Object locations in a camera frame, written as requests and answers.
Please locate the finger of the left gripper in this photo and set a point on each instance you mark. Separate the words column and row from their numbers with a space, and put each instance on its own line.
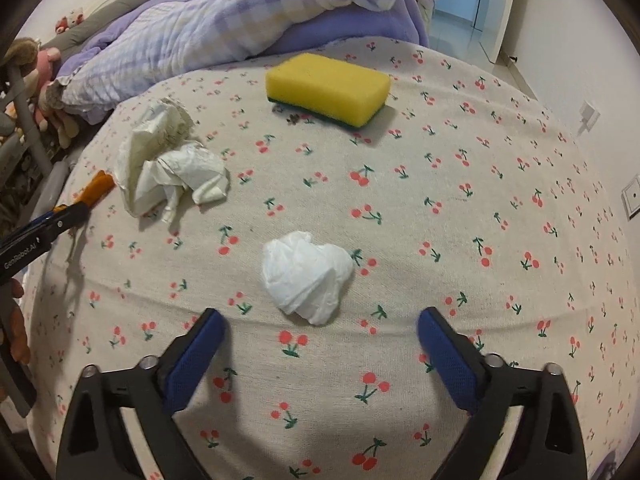
column 38, row 235

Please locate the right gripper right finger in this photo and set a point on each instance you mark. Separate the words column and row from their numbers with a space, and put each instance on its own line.
column 458, row 363

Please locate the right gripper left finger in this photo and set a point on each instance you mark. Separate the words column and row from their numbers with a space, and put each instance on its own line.
column 187, row 358

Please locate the orange carrot toy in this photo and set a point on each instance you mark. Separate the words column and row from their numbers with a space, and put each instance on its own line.
column 100, row 185

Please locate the white paper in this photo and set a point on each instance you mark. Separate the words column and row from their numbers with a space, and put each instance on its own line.
column 160, row 161

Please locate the white tissue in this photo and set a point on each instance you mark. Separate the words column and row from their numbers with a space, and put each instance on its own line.
column 305, row 278

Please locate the left hand orange glove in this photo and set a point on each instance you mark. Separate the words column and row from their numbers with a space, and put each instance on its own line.
column 18, row 338

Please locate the pink plush toy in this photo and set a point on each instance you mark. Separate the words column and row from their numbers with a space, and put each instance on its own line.
column 47, row 113

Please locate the brown plush blanket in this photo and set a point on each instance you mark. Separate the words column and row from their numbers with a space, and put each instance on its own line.
column 23, row 54

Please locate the purple plaid quilt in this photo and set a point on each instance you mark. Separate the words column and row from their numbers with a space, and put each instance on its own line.
column 167, row 38

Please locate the grey long bolster pillow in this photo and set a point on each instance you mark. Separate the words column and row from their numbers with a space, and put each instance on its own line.
column 96, row 22

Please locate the yellow green sponge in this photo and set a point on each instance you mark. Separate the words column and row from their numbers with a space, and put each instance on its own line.
column 346, row 93

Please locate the purple bed sheet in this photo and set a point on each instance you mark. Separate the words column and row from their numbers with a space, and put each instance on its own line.
column 402, row 22

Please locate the white door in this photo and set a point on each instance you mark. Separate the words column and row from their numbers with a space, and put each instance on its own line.
column 492, row 18

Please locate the white wall socket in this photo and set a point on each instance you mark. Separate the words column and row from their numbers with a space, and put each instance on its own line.
column 631, row 197

